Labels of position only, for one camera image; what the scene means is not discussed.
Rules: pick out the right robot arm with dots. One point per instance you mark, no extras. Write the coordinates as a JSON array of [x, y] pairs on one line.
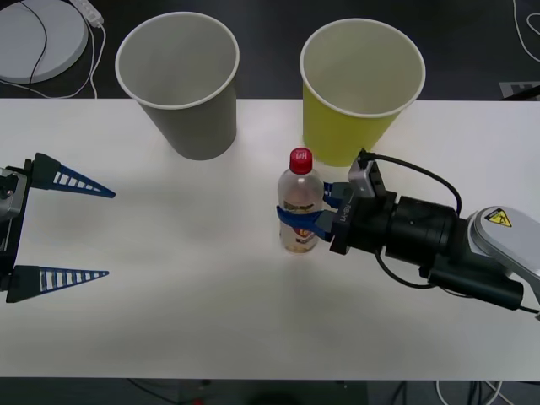
[[422, 228]]

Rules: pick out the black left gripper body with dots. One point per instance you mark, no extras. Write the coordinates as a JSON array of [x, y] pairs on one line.
[[10, 244]]

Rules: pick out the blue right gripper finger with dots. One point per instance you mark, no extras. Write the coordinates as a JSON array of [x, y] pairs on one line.
[[325, 223], [339, 192]]

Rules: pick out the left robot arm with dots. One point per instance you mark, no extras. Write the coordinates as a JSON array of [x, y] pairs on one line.
[[10, 198]]

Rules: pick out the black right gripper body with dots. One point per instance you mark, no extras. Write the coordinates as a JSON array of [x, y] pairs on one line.
[[363, 223]]

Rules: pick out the grey plastic bin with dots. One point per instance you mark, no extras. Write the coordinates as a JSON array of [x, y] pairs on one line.
[[198, 126]]

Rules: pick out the yellow-green plastic bin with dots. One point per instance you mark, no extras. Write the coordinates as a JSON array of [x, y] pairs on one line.
[[337, 135]]

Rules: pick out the clear bottle with red cap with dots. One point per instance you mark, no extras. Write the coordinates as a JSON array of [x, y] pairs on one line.
[[301, 190]]

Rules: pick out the white power strip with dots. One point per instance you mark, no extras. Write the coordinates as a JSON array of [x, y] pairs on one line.
[[90, 12]]

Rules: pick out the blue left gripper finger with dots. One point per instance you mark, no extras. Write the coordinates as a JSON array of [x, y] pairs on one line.
[[44, 173], [25, 282]]

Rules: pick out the round white disc base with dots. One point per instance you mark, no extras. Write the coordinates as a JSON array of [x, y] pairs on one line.
[[63, 38]]

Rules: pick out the grey marker board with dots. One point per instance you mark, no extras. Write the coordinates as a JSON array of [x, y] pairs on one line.
[[519, 89]]

